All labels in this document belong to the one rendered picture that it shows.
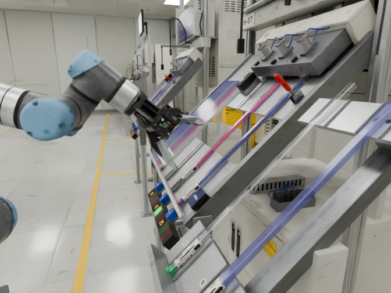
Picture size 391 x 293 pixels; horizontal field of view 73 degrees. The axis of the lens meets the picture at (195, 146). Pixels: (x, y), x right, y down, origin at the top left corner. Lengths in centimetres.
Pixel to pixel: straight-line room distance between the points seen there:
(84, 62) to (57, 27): 899
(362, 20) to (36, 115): 80
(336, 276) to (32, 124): 56
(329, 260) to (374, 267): 71
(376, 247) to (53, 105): 106
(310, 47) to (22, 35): 929
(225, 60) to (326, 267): 189
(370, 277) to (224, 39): 175
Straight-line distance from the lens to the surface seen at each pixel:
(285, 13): 116
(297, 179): 122
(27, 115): 54
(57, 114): 52
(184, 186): 85
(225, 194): 70
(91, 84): 65
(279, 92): 91
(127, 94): 64
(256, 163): 71
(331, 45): 85
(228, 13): 227
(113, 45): 946
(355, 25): 88
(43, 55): 963
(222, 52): 221
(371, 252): 115
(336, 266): 52
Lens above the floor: 108
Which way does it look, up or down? 14 degrees down
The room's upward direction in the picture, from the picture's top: straight up
